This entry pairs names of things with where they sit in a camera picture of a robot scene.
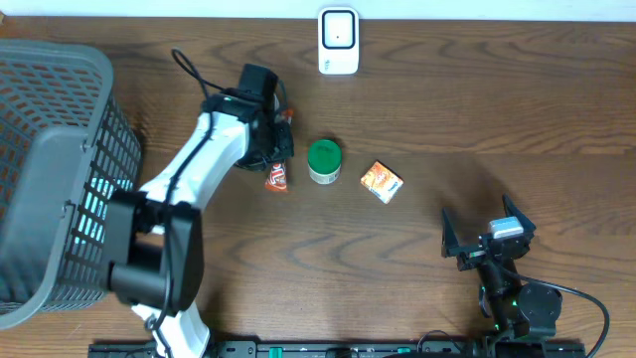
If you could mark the grey plastic basket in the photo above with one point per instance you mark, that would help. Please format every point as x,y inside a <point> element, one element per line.
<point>60,127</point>

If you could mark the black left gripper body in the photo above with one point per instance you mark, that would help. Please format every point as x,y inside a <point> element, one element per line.
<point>277,144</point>

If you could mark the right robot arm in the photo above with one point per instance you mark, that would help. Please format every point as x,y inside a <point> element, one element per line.
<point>524,313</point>

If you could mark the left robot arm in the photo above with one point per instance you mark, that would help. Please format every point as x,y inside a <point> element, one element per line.
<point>153,238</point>

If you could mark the green lid jar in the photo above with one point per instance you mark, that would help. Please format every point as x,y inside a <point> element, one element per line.
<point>324,161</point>

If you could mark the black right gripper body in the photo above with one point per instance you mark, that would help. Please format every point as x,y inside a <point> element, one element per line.
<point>471,255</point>

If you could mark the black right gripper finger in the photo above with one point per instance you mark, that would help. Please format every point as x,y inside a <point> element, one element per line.
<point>512,210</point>
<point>449,239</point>

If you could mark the teal wet wipes pack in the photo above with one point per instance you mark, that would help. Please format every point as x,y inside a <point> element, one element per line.
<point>95,206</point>

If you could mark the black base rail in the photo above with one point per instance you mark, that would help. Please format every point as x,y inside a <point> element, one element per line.
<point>430,348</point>

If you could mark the red Top chocolate bar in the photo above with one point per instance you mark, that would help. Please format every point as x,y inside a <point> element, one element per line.
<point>276,181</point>

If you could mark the orange tissue pack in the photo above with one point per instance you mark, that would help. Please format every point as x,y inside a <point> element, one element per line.
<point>382,182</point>

